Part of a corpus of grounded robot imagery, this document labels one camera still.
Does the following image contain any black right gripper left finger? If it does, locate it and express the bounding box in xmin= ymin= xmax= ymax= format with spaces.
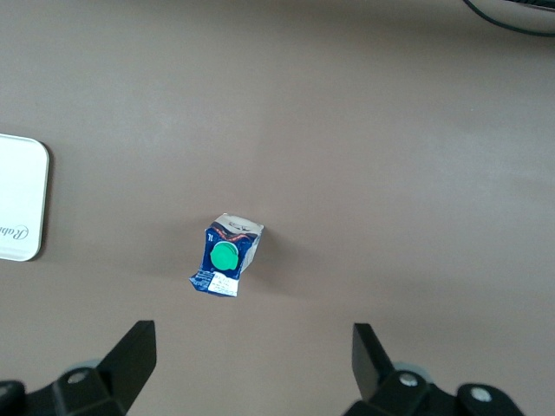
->
xmin=25 ymin=320 xmax=158 ymax=416

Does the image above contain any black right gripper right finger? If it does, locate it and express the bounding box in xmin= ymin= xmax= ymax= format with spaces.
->
xmin=344 ymin=322 xmax=461 ymax=416

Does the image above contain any blue milk carton green cap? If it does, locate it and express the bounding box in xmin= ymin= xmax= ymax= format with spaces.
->
xmin=188 ymin=211 xmax=265 ymax=299

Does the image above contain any white rabbit print tray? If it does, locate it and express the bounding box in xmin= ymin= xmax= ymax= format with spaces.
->
xmin=0 ymin=133 xmax=50 ymax=263

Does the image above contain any black looped floor cable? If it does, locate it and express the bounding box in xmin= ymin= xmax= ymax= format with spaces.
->
xmin=461 ymin=0 xmax=555 ymax=38

